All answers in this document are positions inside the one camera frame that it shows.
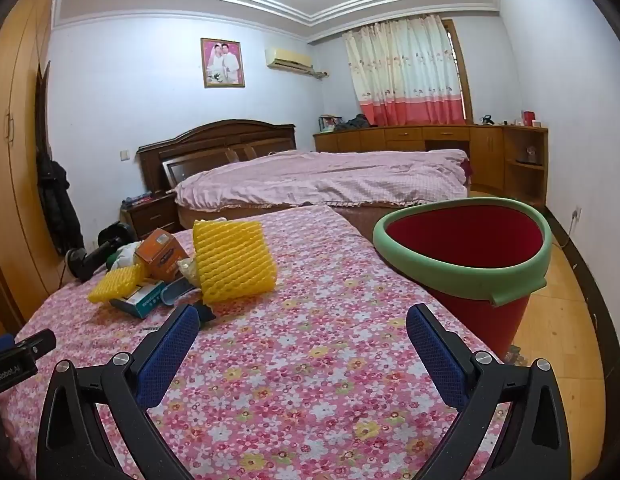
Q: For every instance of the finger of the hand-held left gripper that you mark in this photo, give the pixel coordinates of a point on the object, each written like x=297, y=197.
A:
x=35, y=344

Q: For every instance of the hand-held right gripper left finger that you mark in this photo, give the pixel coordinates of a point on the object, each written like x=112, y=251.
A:
x=170, y=355

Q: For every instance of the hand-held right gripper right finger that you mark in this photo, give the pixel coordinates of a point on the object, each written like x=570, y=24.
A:
x=440, y=360

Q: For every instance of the white medicine box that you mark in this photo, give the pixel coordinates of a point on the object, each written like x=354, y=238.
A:
x=140, y=301

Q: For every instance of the grey plastic packet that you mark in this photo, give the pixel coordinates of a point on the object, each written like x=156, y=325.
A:
x=177, y=290

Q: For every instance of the cream paper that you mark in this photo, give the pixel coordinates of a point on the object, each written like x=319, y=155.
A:
x=188, y=269

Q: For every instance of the small yellow foam net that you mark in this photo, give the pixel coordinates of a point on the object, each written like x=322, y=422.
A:
x=115, y=285

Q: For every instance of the orange cardboard box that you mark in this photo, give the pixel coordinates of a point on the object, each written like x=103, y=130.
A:
x=160, y=255

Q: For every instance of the large yellow foam net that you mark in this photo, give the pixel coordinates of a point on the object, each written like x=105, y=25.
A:
x=235, y=260

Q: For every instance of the red bucket with green rim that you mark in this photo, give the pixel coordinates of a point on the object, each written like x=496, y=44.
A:
x=465, y=245

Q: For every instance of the stack of magazines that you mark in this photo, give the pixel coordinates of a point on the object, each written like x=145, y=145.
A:
x=516, y=355

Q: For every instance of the green flower toy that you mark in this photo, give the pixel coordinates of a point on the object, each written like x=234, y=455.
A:
x=125, y=257

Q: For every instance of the pink floral table cloth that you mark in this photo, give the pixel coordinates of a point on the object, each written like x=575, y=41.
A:
x=290, y=360

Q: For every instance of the dark wooden nightstand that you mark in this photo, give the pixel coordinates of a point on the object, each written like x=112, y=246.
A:
x=152, y=217

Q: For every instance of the black jacket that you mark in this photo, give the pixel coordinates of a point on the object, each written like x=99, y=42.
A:
x=55, y=200

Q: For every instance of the dark clutter pile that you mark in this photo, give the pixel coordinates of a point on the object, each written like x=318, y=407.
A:
x=137, y=199

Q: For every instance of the brown bed base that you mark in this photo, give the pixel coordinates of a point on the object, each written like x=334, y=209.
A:
x=370, y=216

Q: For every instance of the bed with pink quilt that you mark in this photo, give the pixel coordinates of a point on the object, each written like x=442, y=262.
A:
x=330, y=180

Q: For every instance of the wooden cabinet unit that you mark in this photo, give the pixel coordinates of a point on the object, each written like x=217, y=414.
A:
x=485, y=150

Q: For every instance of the dark wooden headboard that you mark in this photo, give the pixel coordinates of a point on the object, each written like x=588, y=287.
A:
x=215, y=140

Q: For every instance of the small shelf ornament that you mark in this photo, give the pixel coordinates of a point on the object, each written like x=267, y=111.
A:
x=531, y=155

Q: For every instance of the wooden wardrobe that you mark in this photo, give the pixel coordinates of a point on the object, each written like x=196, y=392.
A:
x=20, y=110

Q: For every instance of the small black object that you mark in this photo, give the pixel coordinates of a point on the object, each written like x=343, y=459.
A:
x=487, y=120

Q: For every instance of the dark clothes pile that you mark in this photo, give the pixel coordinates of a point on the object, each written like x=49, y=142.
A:
x=354, y=124

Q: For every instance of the red box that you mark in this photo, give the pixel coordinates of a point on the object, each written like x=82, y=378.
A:
x=528, y=118

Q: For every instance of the colourful small box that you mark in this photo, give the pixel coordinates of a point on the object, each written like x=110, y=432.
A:
x=328, y=123

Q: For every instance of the white and red curtain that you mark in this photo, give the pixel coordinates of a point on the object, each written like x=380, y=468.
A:
x=400, y=70

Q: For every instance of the white wall socket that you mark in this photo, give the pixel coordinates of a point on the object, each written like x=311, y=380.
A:
x=577, y=214

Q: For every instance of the wooden window frame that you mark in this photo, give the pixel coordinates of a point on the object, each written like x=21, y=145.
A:
x=462, y=85

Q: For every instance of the framed wall photo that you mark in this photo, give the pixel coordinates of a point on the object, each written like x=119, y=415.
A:
x=222, y=62

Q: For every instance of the wall air conditioner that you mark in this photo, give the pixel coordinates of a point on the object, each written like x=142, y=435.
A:
x=287, y=59

